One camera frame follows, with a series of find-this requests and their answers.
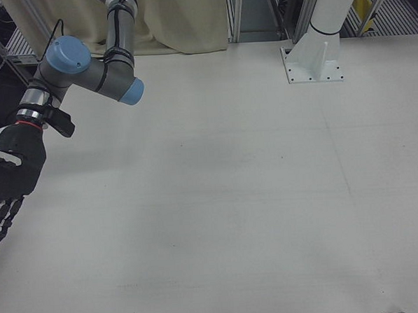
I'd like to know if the aluminium frame cabinet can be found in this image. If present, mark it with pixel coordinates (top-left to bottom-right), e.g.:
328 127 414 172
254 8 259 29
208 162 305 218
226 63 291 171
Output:
225 0 316 48

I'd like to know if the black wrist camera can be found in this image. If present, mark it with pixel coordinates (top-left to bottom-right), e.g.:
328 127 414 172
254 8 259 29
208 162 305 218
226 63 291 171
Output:
39 104 77 140

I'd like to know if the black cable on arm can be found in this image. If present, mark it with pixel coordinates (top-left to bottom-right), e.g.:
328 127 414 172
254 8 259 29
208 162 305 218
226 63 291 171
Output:
41 18 68 63

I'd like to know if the robot hand white grey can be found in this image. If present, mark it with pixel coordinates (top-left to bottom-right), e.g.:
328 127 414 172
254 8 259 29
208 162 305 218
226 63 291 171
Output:
0 119 53 248

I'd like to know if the beige curtain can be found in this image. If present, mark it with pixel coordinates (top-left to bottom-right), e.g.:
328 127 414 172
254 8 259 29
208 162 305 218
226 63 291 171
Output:
2 0 230 64

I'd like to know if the metal rack shelf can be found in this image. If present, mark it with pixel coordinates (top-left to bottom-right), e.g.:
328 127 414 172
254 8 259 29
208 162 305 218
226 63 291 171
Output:
0 0 41 92

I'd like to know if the white pedestal column mount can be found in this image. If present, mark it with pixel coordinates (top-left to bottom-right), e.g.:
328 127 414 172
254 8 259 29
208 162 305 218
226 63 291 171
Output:
278 0 369 86

